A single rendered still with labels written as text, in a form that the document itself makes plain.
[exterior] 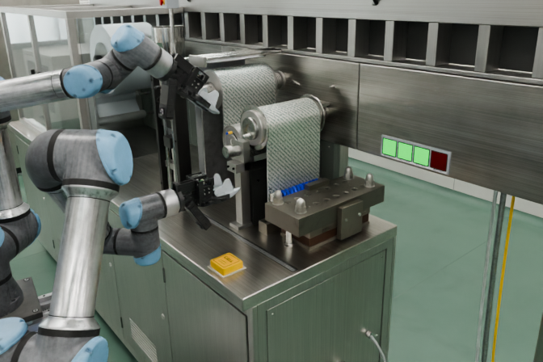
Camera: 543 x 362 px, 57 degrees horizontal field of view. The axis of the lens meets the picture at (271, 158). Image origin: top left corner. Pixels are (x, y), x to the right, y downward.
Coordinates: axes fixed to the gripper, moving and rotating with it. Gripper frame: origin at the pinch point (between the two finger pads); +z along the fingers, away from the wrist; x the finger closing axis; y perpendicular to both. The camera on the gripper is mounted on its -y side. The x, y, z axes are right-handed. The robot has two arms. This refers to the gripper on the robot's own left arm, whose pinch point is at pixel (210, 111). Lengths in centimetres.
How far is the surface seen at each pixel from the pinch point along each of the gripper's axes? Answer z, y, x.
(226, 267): 19.2, -37.1, -18.3
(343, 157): 72, 19, 8
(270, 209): 29.8, -16.2, -12.0
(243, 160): 21.8, -6.2, 1.9
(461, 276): 221, 12, 8
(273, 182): 31.4, -7.6, -5.5
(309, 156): 40.6, 7.0, -5.5
